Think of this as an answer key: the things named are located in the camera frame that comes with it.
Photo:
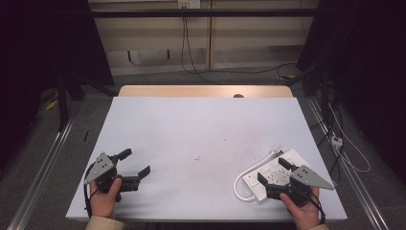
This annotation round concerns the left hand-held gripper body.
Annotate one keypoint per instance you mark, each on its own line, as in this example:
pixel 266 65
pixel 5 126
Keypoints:
pixel 102 168

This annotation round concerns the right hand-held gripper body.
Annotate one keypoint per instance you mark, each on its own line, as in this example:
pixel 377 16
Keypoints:
pixel 300 183

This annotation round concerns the person's right hand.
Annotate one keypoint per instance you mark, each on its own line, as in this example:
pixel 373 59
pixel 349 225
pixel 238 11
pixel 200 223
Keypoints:
pixel 303 212

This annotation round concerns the person's left hand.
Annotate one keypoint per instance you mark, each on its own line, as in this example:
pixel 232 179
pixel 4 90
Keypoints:
pixel 105 199

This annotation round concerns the small black floor object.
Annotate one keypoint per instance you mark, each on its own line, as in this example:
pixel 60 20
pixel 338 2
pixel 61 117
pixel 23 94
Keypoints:
pixel 86 135

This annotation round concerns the white table cover sheet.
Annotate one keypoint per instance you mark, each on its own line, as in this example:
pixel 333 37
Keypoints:
pixel 198 134

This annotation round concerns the black metal stand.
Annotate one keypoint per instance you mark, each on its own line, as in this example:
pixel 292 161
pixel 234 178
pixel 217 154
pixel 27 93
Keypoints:
pixel 325 96

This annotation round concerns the yellow floor tape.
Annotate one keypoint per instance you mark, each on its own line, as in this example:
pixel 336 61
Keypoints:
pixel 52 104

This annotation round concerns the black curtain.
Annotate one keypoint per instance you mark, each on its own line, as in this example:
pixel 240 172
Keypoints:
pixel 38 48
pixel 367 64

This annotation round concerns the black horizontal metal bar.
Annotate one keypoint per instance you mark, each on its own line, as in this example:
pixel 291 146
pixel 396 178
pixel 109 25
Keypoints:
pixel 204 12

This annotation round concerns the aluminium floor rail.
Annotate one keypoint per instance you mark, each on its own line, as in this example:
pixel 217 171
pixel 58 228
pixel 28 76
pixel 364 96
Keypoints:
pixel 348 172
pixel 41 172

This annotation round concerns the white wall socket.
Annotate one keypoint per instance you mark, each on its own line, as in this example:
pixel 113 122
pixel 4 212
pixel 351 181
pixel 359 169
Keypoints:
pixel 189 3

